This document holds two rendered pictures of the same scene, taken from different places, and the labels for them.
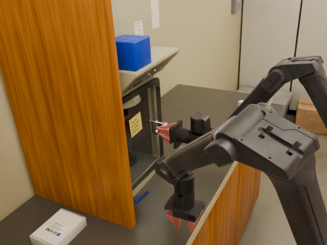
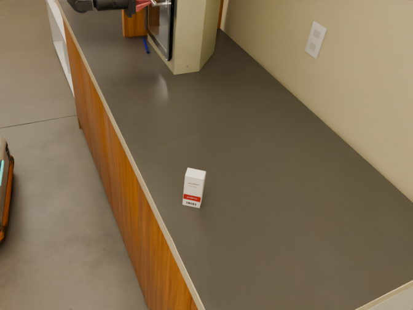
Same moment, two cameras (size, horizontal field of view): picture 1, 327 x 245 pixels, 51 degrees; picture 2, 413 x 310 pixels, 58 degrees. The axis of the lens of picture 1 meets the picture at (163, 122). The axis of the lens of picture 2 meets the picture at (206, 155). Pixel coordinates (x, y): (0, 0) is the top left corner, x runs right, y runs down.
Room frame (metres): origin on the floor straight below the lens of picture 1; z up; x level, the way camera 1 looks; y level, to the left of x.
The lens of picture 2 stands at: (2.13, -1.02, 1.69)
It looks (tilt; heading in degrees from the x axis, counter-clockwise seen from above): 41 degrees down; 120
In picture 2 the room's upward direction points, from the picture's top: 8 degrees clockwise
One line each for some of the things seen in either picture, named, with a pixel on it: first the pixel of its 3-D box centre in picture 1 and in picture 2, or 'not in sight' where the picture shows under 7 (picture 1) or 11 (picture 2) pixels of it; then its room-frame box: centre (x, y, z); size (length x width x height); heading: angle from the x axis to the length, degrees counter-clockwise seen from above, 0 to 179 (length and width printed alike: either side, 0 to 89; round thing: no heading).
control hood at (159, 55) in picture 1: (146, 71); not in sight; (1.16, 0.05, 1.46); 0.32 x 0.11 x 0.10; 151
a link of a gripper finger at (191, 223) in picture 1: (188, 218); not in sight; (0.76, -0.06, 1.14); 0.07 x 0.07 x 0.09; 62
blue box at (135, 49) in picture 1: (129, 52); not in sight; (1.08, 0.10, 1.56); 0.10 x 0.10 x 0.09; 61
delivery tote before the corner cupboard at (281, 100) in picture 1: (261, 107); not in sight; (3.60, -1.15, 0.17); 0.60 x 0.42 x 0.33; 59
